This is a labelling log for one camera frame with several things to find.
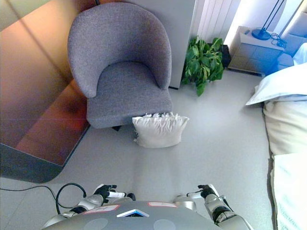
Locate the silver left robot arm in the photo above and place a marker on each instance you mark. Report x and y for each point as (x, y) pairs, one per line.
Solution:
(88, 200)

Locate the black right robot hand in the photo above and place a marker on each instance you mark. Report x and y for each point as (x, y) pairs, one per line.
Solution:
(206, 191)

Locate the black plant pot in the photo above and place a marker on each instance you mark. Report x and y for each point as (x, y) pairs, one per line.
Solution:
(226, 56)

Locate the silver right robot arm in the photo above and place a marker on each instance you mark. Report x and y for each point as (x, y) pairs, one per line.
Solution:
(216, 206)

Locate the brown wooden desk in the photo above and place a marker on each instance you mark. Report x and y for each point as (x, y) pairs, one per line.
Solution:
(36, 95)

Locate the white bedside table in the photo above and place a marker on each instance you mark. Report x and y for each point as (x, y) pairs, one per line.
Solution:
(254, 52)

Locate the green leafy houseplant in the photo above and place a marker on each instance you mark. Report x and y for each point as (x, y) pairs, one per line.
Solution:
(204, 62)

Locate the grey fabric armchair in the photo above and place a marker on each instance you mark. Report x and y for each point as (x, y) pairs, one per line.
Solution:
(120, 36)

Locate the cream bed blanket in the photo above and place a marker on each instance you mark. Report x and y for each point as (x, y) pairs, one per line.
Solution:
(287, 127)

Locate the white fringed pillow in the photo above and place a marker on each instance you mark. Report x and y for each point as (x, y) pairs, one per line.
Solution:
(160, 131)

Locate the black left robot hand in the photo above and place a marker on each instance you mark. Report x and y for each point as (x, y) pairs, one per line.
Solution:
(105, 191)

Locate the silver right robot leg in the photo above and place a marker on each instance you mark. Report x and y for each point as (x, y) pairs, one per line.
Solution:
(184, 203)

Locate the pale blue bed pillow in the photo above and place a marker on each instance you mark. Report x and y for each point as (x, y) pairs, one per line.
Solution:
(302, 54)

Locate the beige upholstered headboard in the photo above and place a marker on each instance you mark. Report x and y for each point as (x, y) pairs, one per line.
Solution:
(297, 24)

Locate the white pleated curtain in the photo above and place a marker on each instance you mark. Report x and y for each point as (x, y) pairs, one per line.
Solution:
(216, 19)

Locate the grey robot torso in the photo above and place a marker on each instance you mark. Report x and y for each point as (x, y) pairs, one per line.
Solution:
(134, 220)

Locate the light blue bed pillow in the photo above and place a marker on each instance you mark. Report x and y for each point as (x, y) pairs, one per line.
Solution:
(283, 83)

